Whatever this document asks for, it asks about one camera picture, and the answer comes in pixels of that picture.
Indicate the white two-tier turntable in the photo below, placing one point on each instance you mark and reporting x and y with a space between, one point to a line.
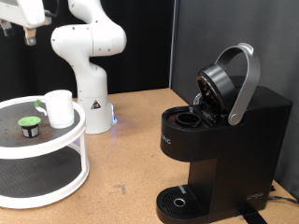
40 183

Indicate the black curtain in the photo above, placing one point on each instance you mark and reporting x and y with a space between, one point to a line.
146 46

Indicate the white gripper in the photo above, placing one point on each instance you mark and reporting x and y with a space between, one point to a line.
21 12

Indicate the white plastic mug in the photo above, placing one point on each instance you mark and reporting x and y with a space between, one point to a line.
60 109

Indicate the black drip tray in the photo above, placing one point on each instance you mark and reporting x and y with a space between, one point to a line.
177 202

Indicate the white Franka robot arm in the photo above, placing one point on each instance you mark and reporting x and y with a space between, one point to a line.
92 84

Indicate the green reusable coffee pod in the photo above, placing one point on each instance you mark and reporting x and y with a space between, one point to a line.
29 124

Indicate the black Keurig coffee machine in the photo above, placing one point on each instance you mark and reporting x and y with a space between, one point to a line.
243 155

